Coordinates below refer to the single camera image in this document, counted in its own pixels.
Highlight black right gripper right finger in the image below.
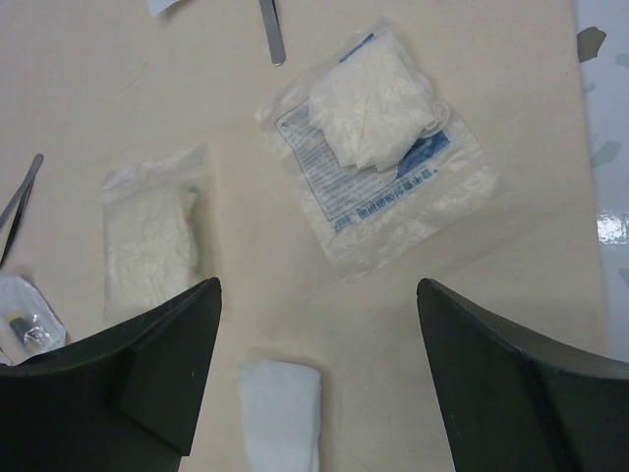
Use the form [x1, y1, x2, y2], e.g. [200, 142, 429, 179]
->
[417, 278, 628, 471]

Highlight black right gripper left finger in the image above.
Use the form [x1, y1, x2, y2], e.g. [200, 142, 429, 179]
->
[1, 277, 221, 471]

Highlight clear packet with black item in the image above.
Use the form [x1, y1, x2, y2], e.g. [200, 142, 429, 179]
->
[1, 271, 67, 365]

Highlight white gauze roll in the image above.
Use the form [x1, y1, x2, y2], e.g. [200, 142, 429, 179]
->
[240, 360, 321, 471]

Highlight bagged gauze pad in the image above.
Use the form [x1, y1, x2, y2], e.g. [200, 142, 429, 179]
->
[100, 144, 211, 325]

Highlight steel tweezers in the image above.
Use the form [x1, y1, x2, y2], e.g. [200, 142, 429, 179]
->
[258, 0, 286, 66]
[1, 153, 44, 267]

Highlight bagged white gloves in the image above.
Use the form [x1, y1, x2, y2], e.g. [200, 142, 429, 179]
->
[257, 20, 499, 280]

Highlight white blue sterile pouch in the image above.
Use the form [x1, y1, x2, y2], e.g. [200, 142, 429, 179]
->
[146, 0, 188, 18]

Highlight beige cloth mat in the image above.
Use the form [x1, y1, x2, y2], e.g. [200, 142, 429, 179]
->
[1, 1, 608, 471]

